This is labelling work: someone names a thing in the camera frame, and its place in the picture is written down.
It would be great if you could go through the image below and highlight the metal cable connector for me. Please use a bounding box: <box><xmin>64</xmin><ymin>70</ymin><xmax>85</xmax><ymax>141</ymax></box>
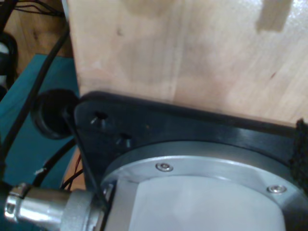
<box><xmin>4</xmin><ymin>182</ymin><xmax>114</xmax><ymax>231</ymax></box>

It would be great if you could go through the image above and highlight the black round rubber foot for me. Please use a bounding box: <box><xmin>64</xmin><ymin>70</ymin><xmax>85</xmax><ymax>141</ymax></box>
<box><xmin>33</xmin><ymin>89</ymin><xmax>81</xmax><ymax>141</ymax></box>

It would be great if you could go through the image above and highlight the black cable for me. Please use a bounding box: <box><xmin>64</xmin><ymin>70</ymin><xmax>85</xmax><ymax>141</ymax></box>
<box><xmin>0</xmin><ymin>21</ymin><xmax>72</xmax><ymax>169</ymax></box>

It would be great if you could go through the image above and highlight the thin black wire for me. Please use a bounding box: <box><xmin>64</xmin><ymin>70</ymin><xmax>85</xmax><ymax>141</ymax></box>
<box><xmin>61</xmin><ymin>105</ymin><xmax>109</xmax><ymax>213</ymax></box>

